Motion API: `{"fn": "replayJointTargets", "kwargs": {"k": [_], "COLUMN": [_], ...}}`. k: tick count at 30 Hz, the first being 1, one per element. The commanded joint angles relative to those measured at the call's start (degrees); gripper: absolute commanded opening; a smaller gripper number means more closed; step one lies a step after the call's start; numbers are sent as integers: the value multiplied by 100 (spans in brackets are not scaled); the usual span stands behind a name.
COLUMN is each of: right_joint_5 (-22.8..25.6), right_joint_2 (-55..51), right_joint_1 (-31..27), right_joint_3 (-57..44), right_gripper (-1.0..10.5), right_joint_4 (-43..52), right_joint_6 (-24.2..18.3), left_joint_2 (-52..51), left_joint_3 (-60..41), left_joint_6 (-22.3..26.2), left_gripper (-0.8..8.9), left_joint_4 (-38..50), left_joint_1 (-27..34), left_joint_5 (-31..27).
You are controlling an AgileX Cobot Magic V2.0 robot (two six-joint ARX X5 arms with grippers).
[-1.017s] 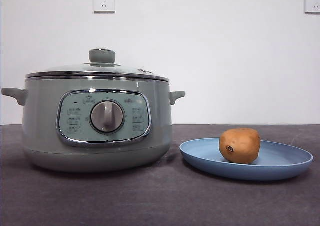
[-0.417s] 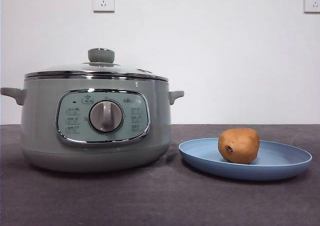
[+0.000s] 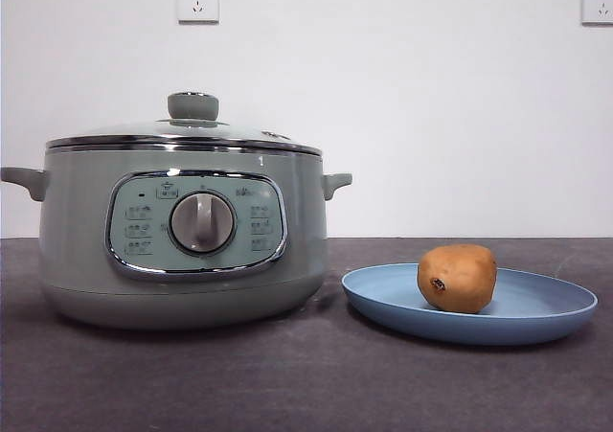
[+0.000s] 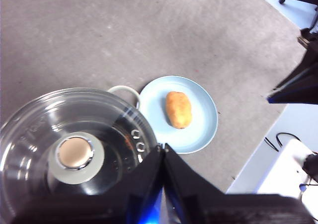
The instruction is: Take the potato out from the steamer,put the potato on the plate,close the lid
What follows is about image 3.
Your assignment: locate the glass lid with green knob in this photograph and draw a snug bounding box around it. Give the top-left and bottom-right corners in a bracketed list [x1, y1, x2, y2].
[45, 91, 323, 158]

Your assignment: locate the brown potato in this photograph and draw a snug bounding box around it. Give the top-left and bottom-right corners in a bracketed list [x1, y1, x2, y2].
[416, 243, 499, 315]

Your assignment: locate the pale green electric steamer pot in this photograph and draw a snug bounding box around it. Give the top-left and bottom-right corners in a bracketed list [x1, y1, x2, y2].
[0, 137, 354, 331]

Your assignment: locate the blue round plate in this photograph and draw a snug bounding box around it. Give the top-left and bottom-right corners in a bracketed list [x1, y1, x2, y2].
[340, 261, 599, 348]

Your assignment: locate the white wall socket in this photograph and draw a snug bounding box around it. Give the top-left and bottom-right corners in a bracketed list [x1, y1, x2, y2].
[177, 0, 220, 25]
[580, 0, 613, 27]

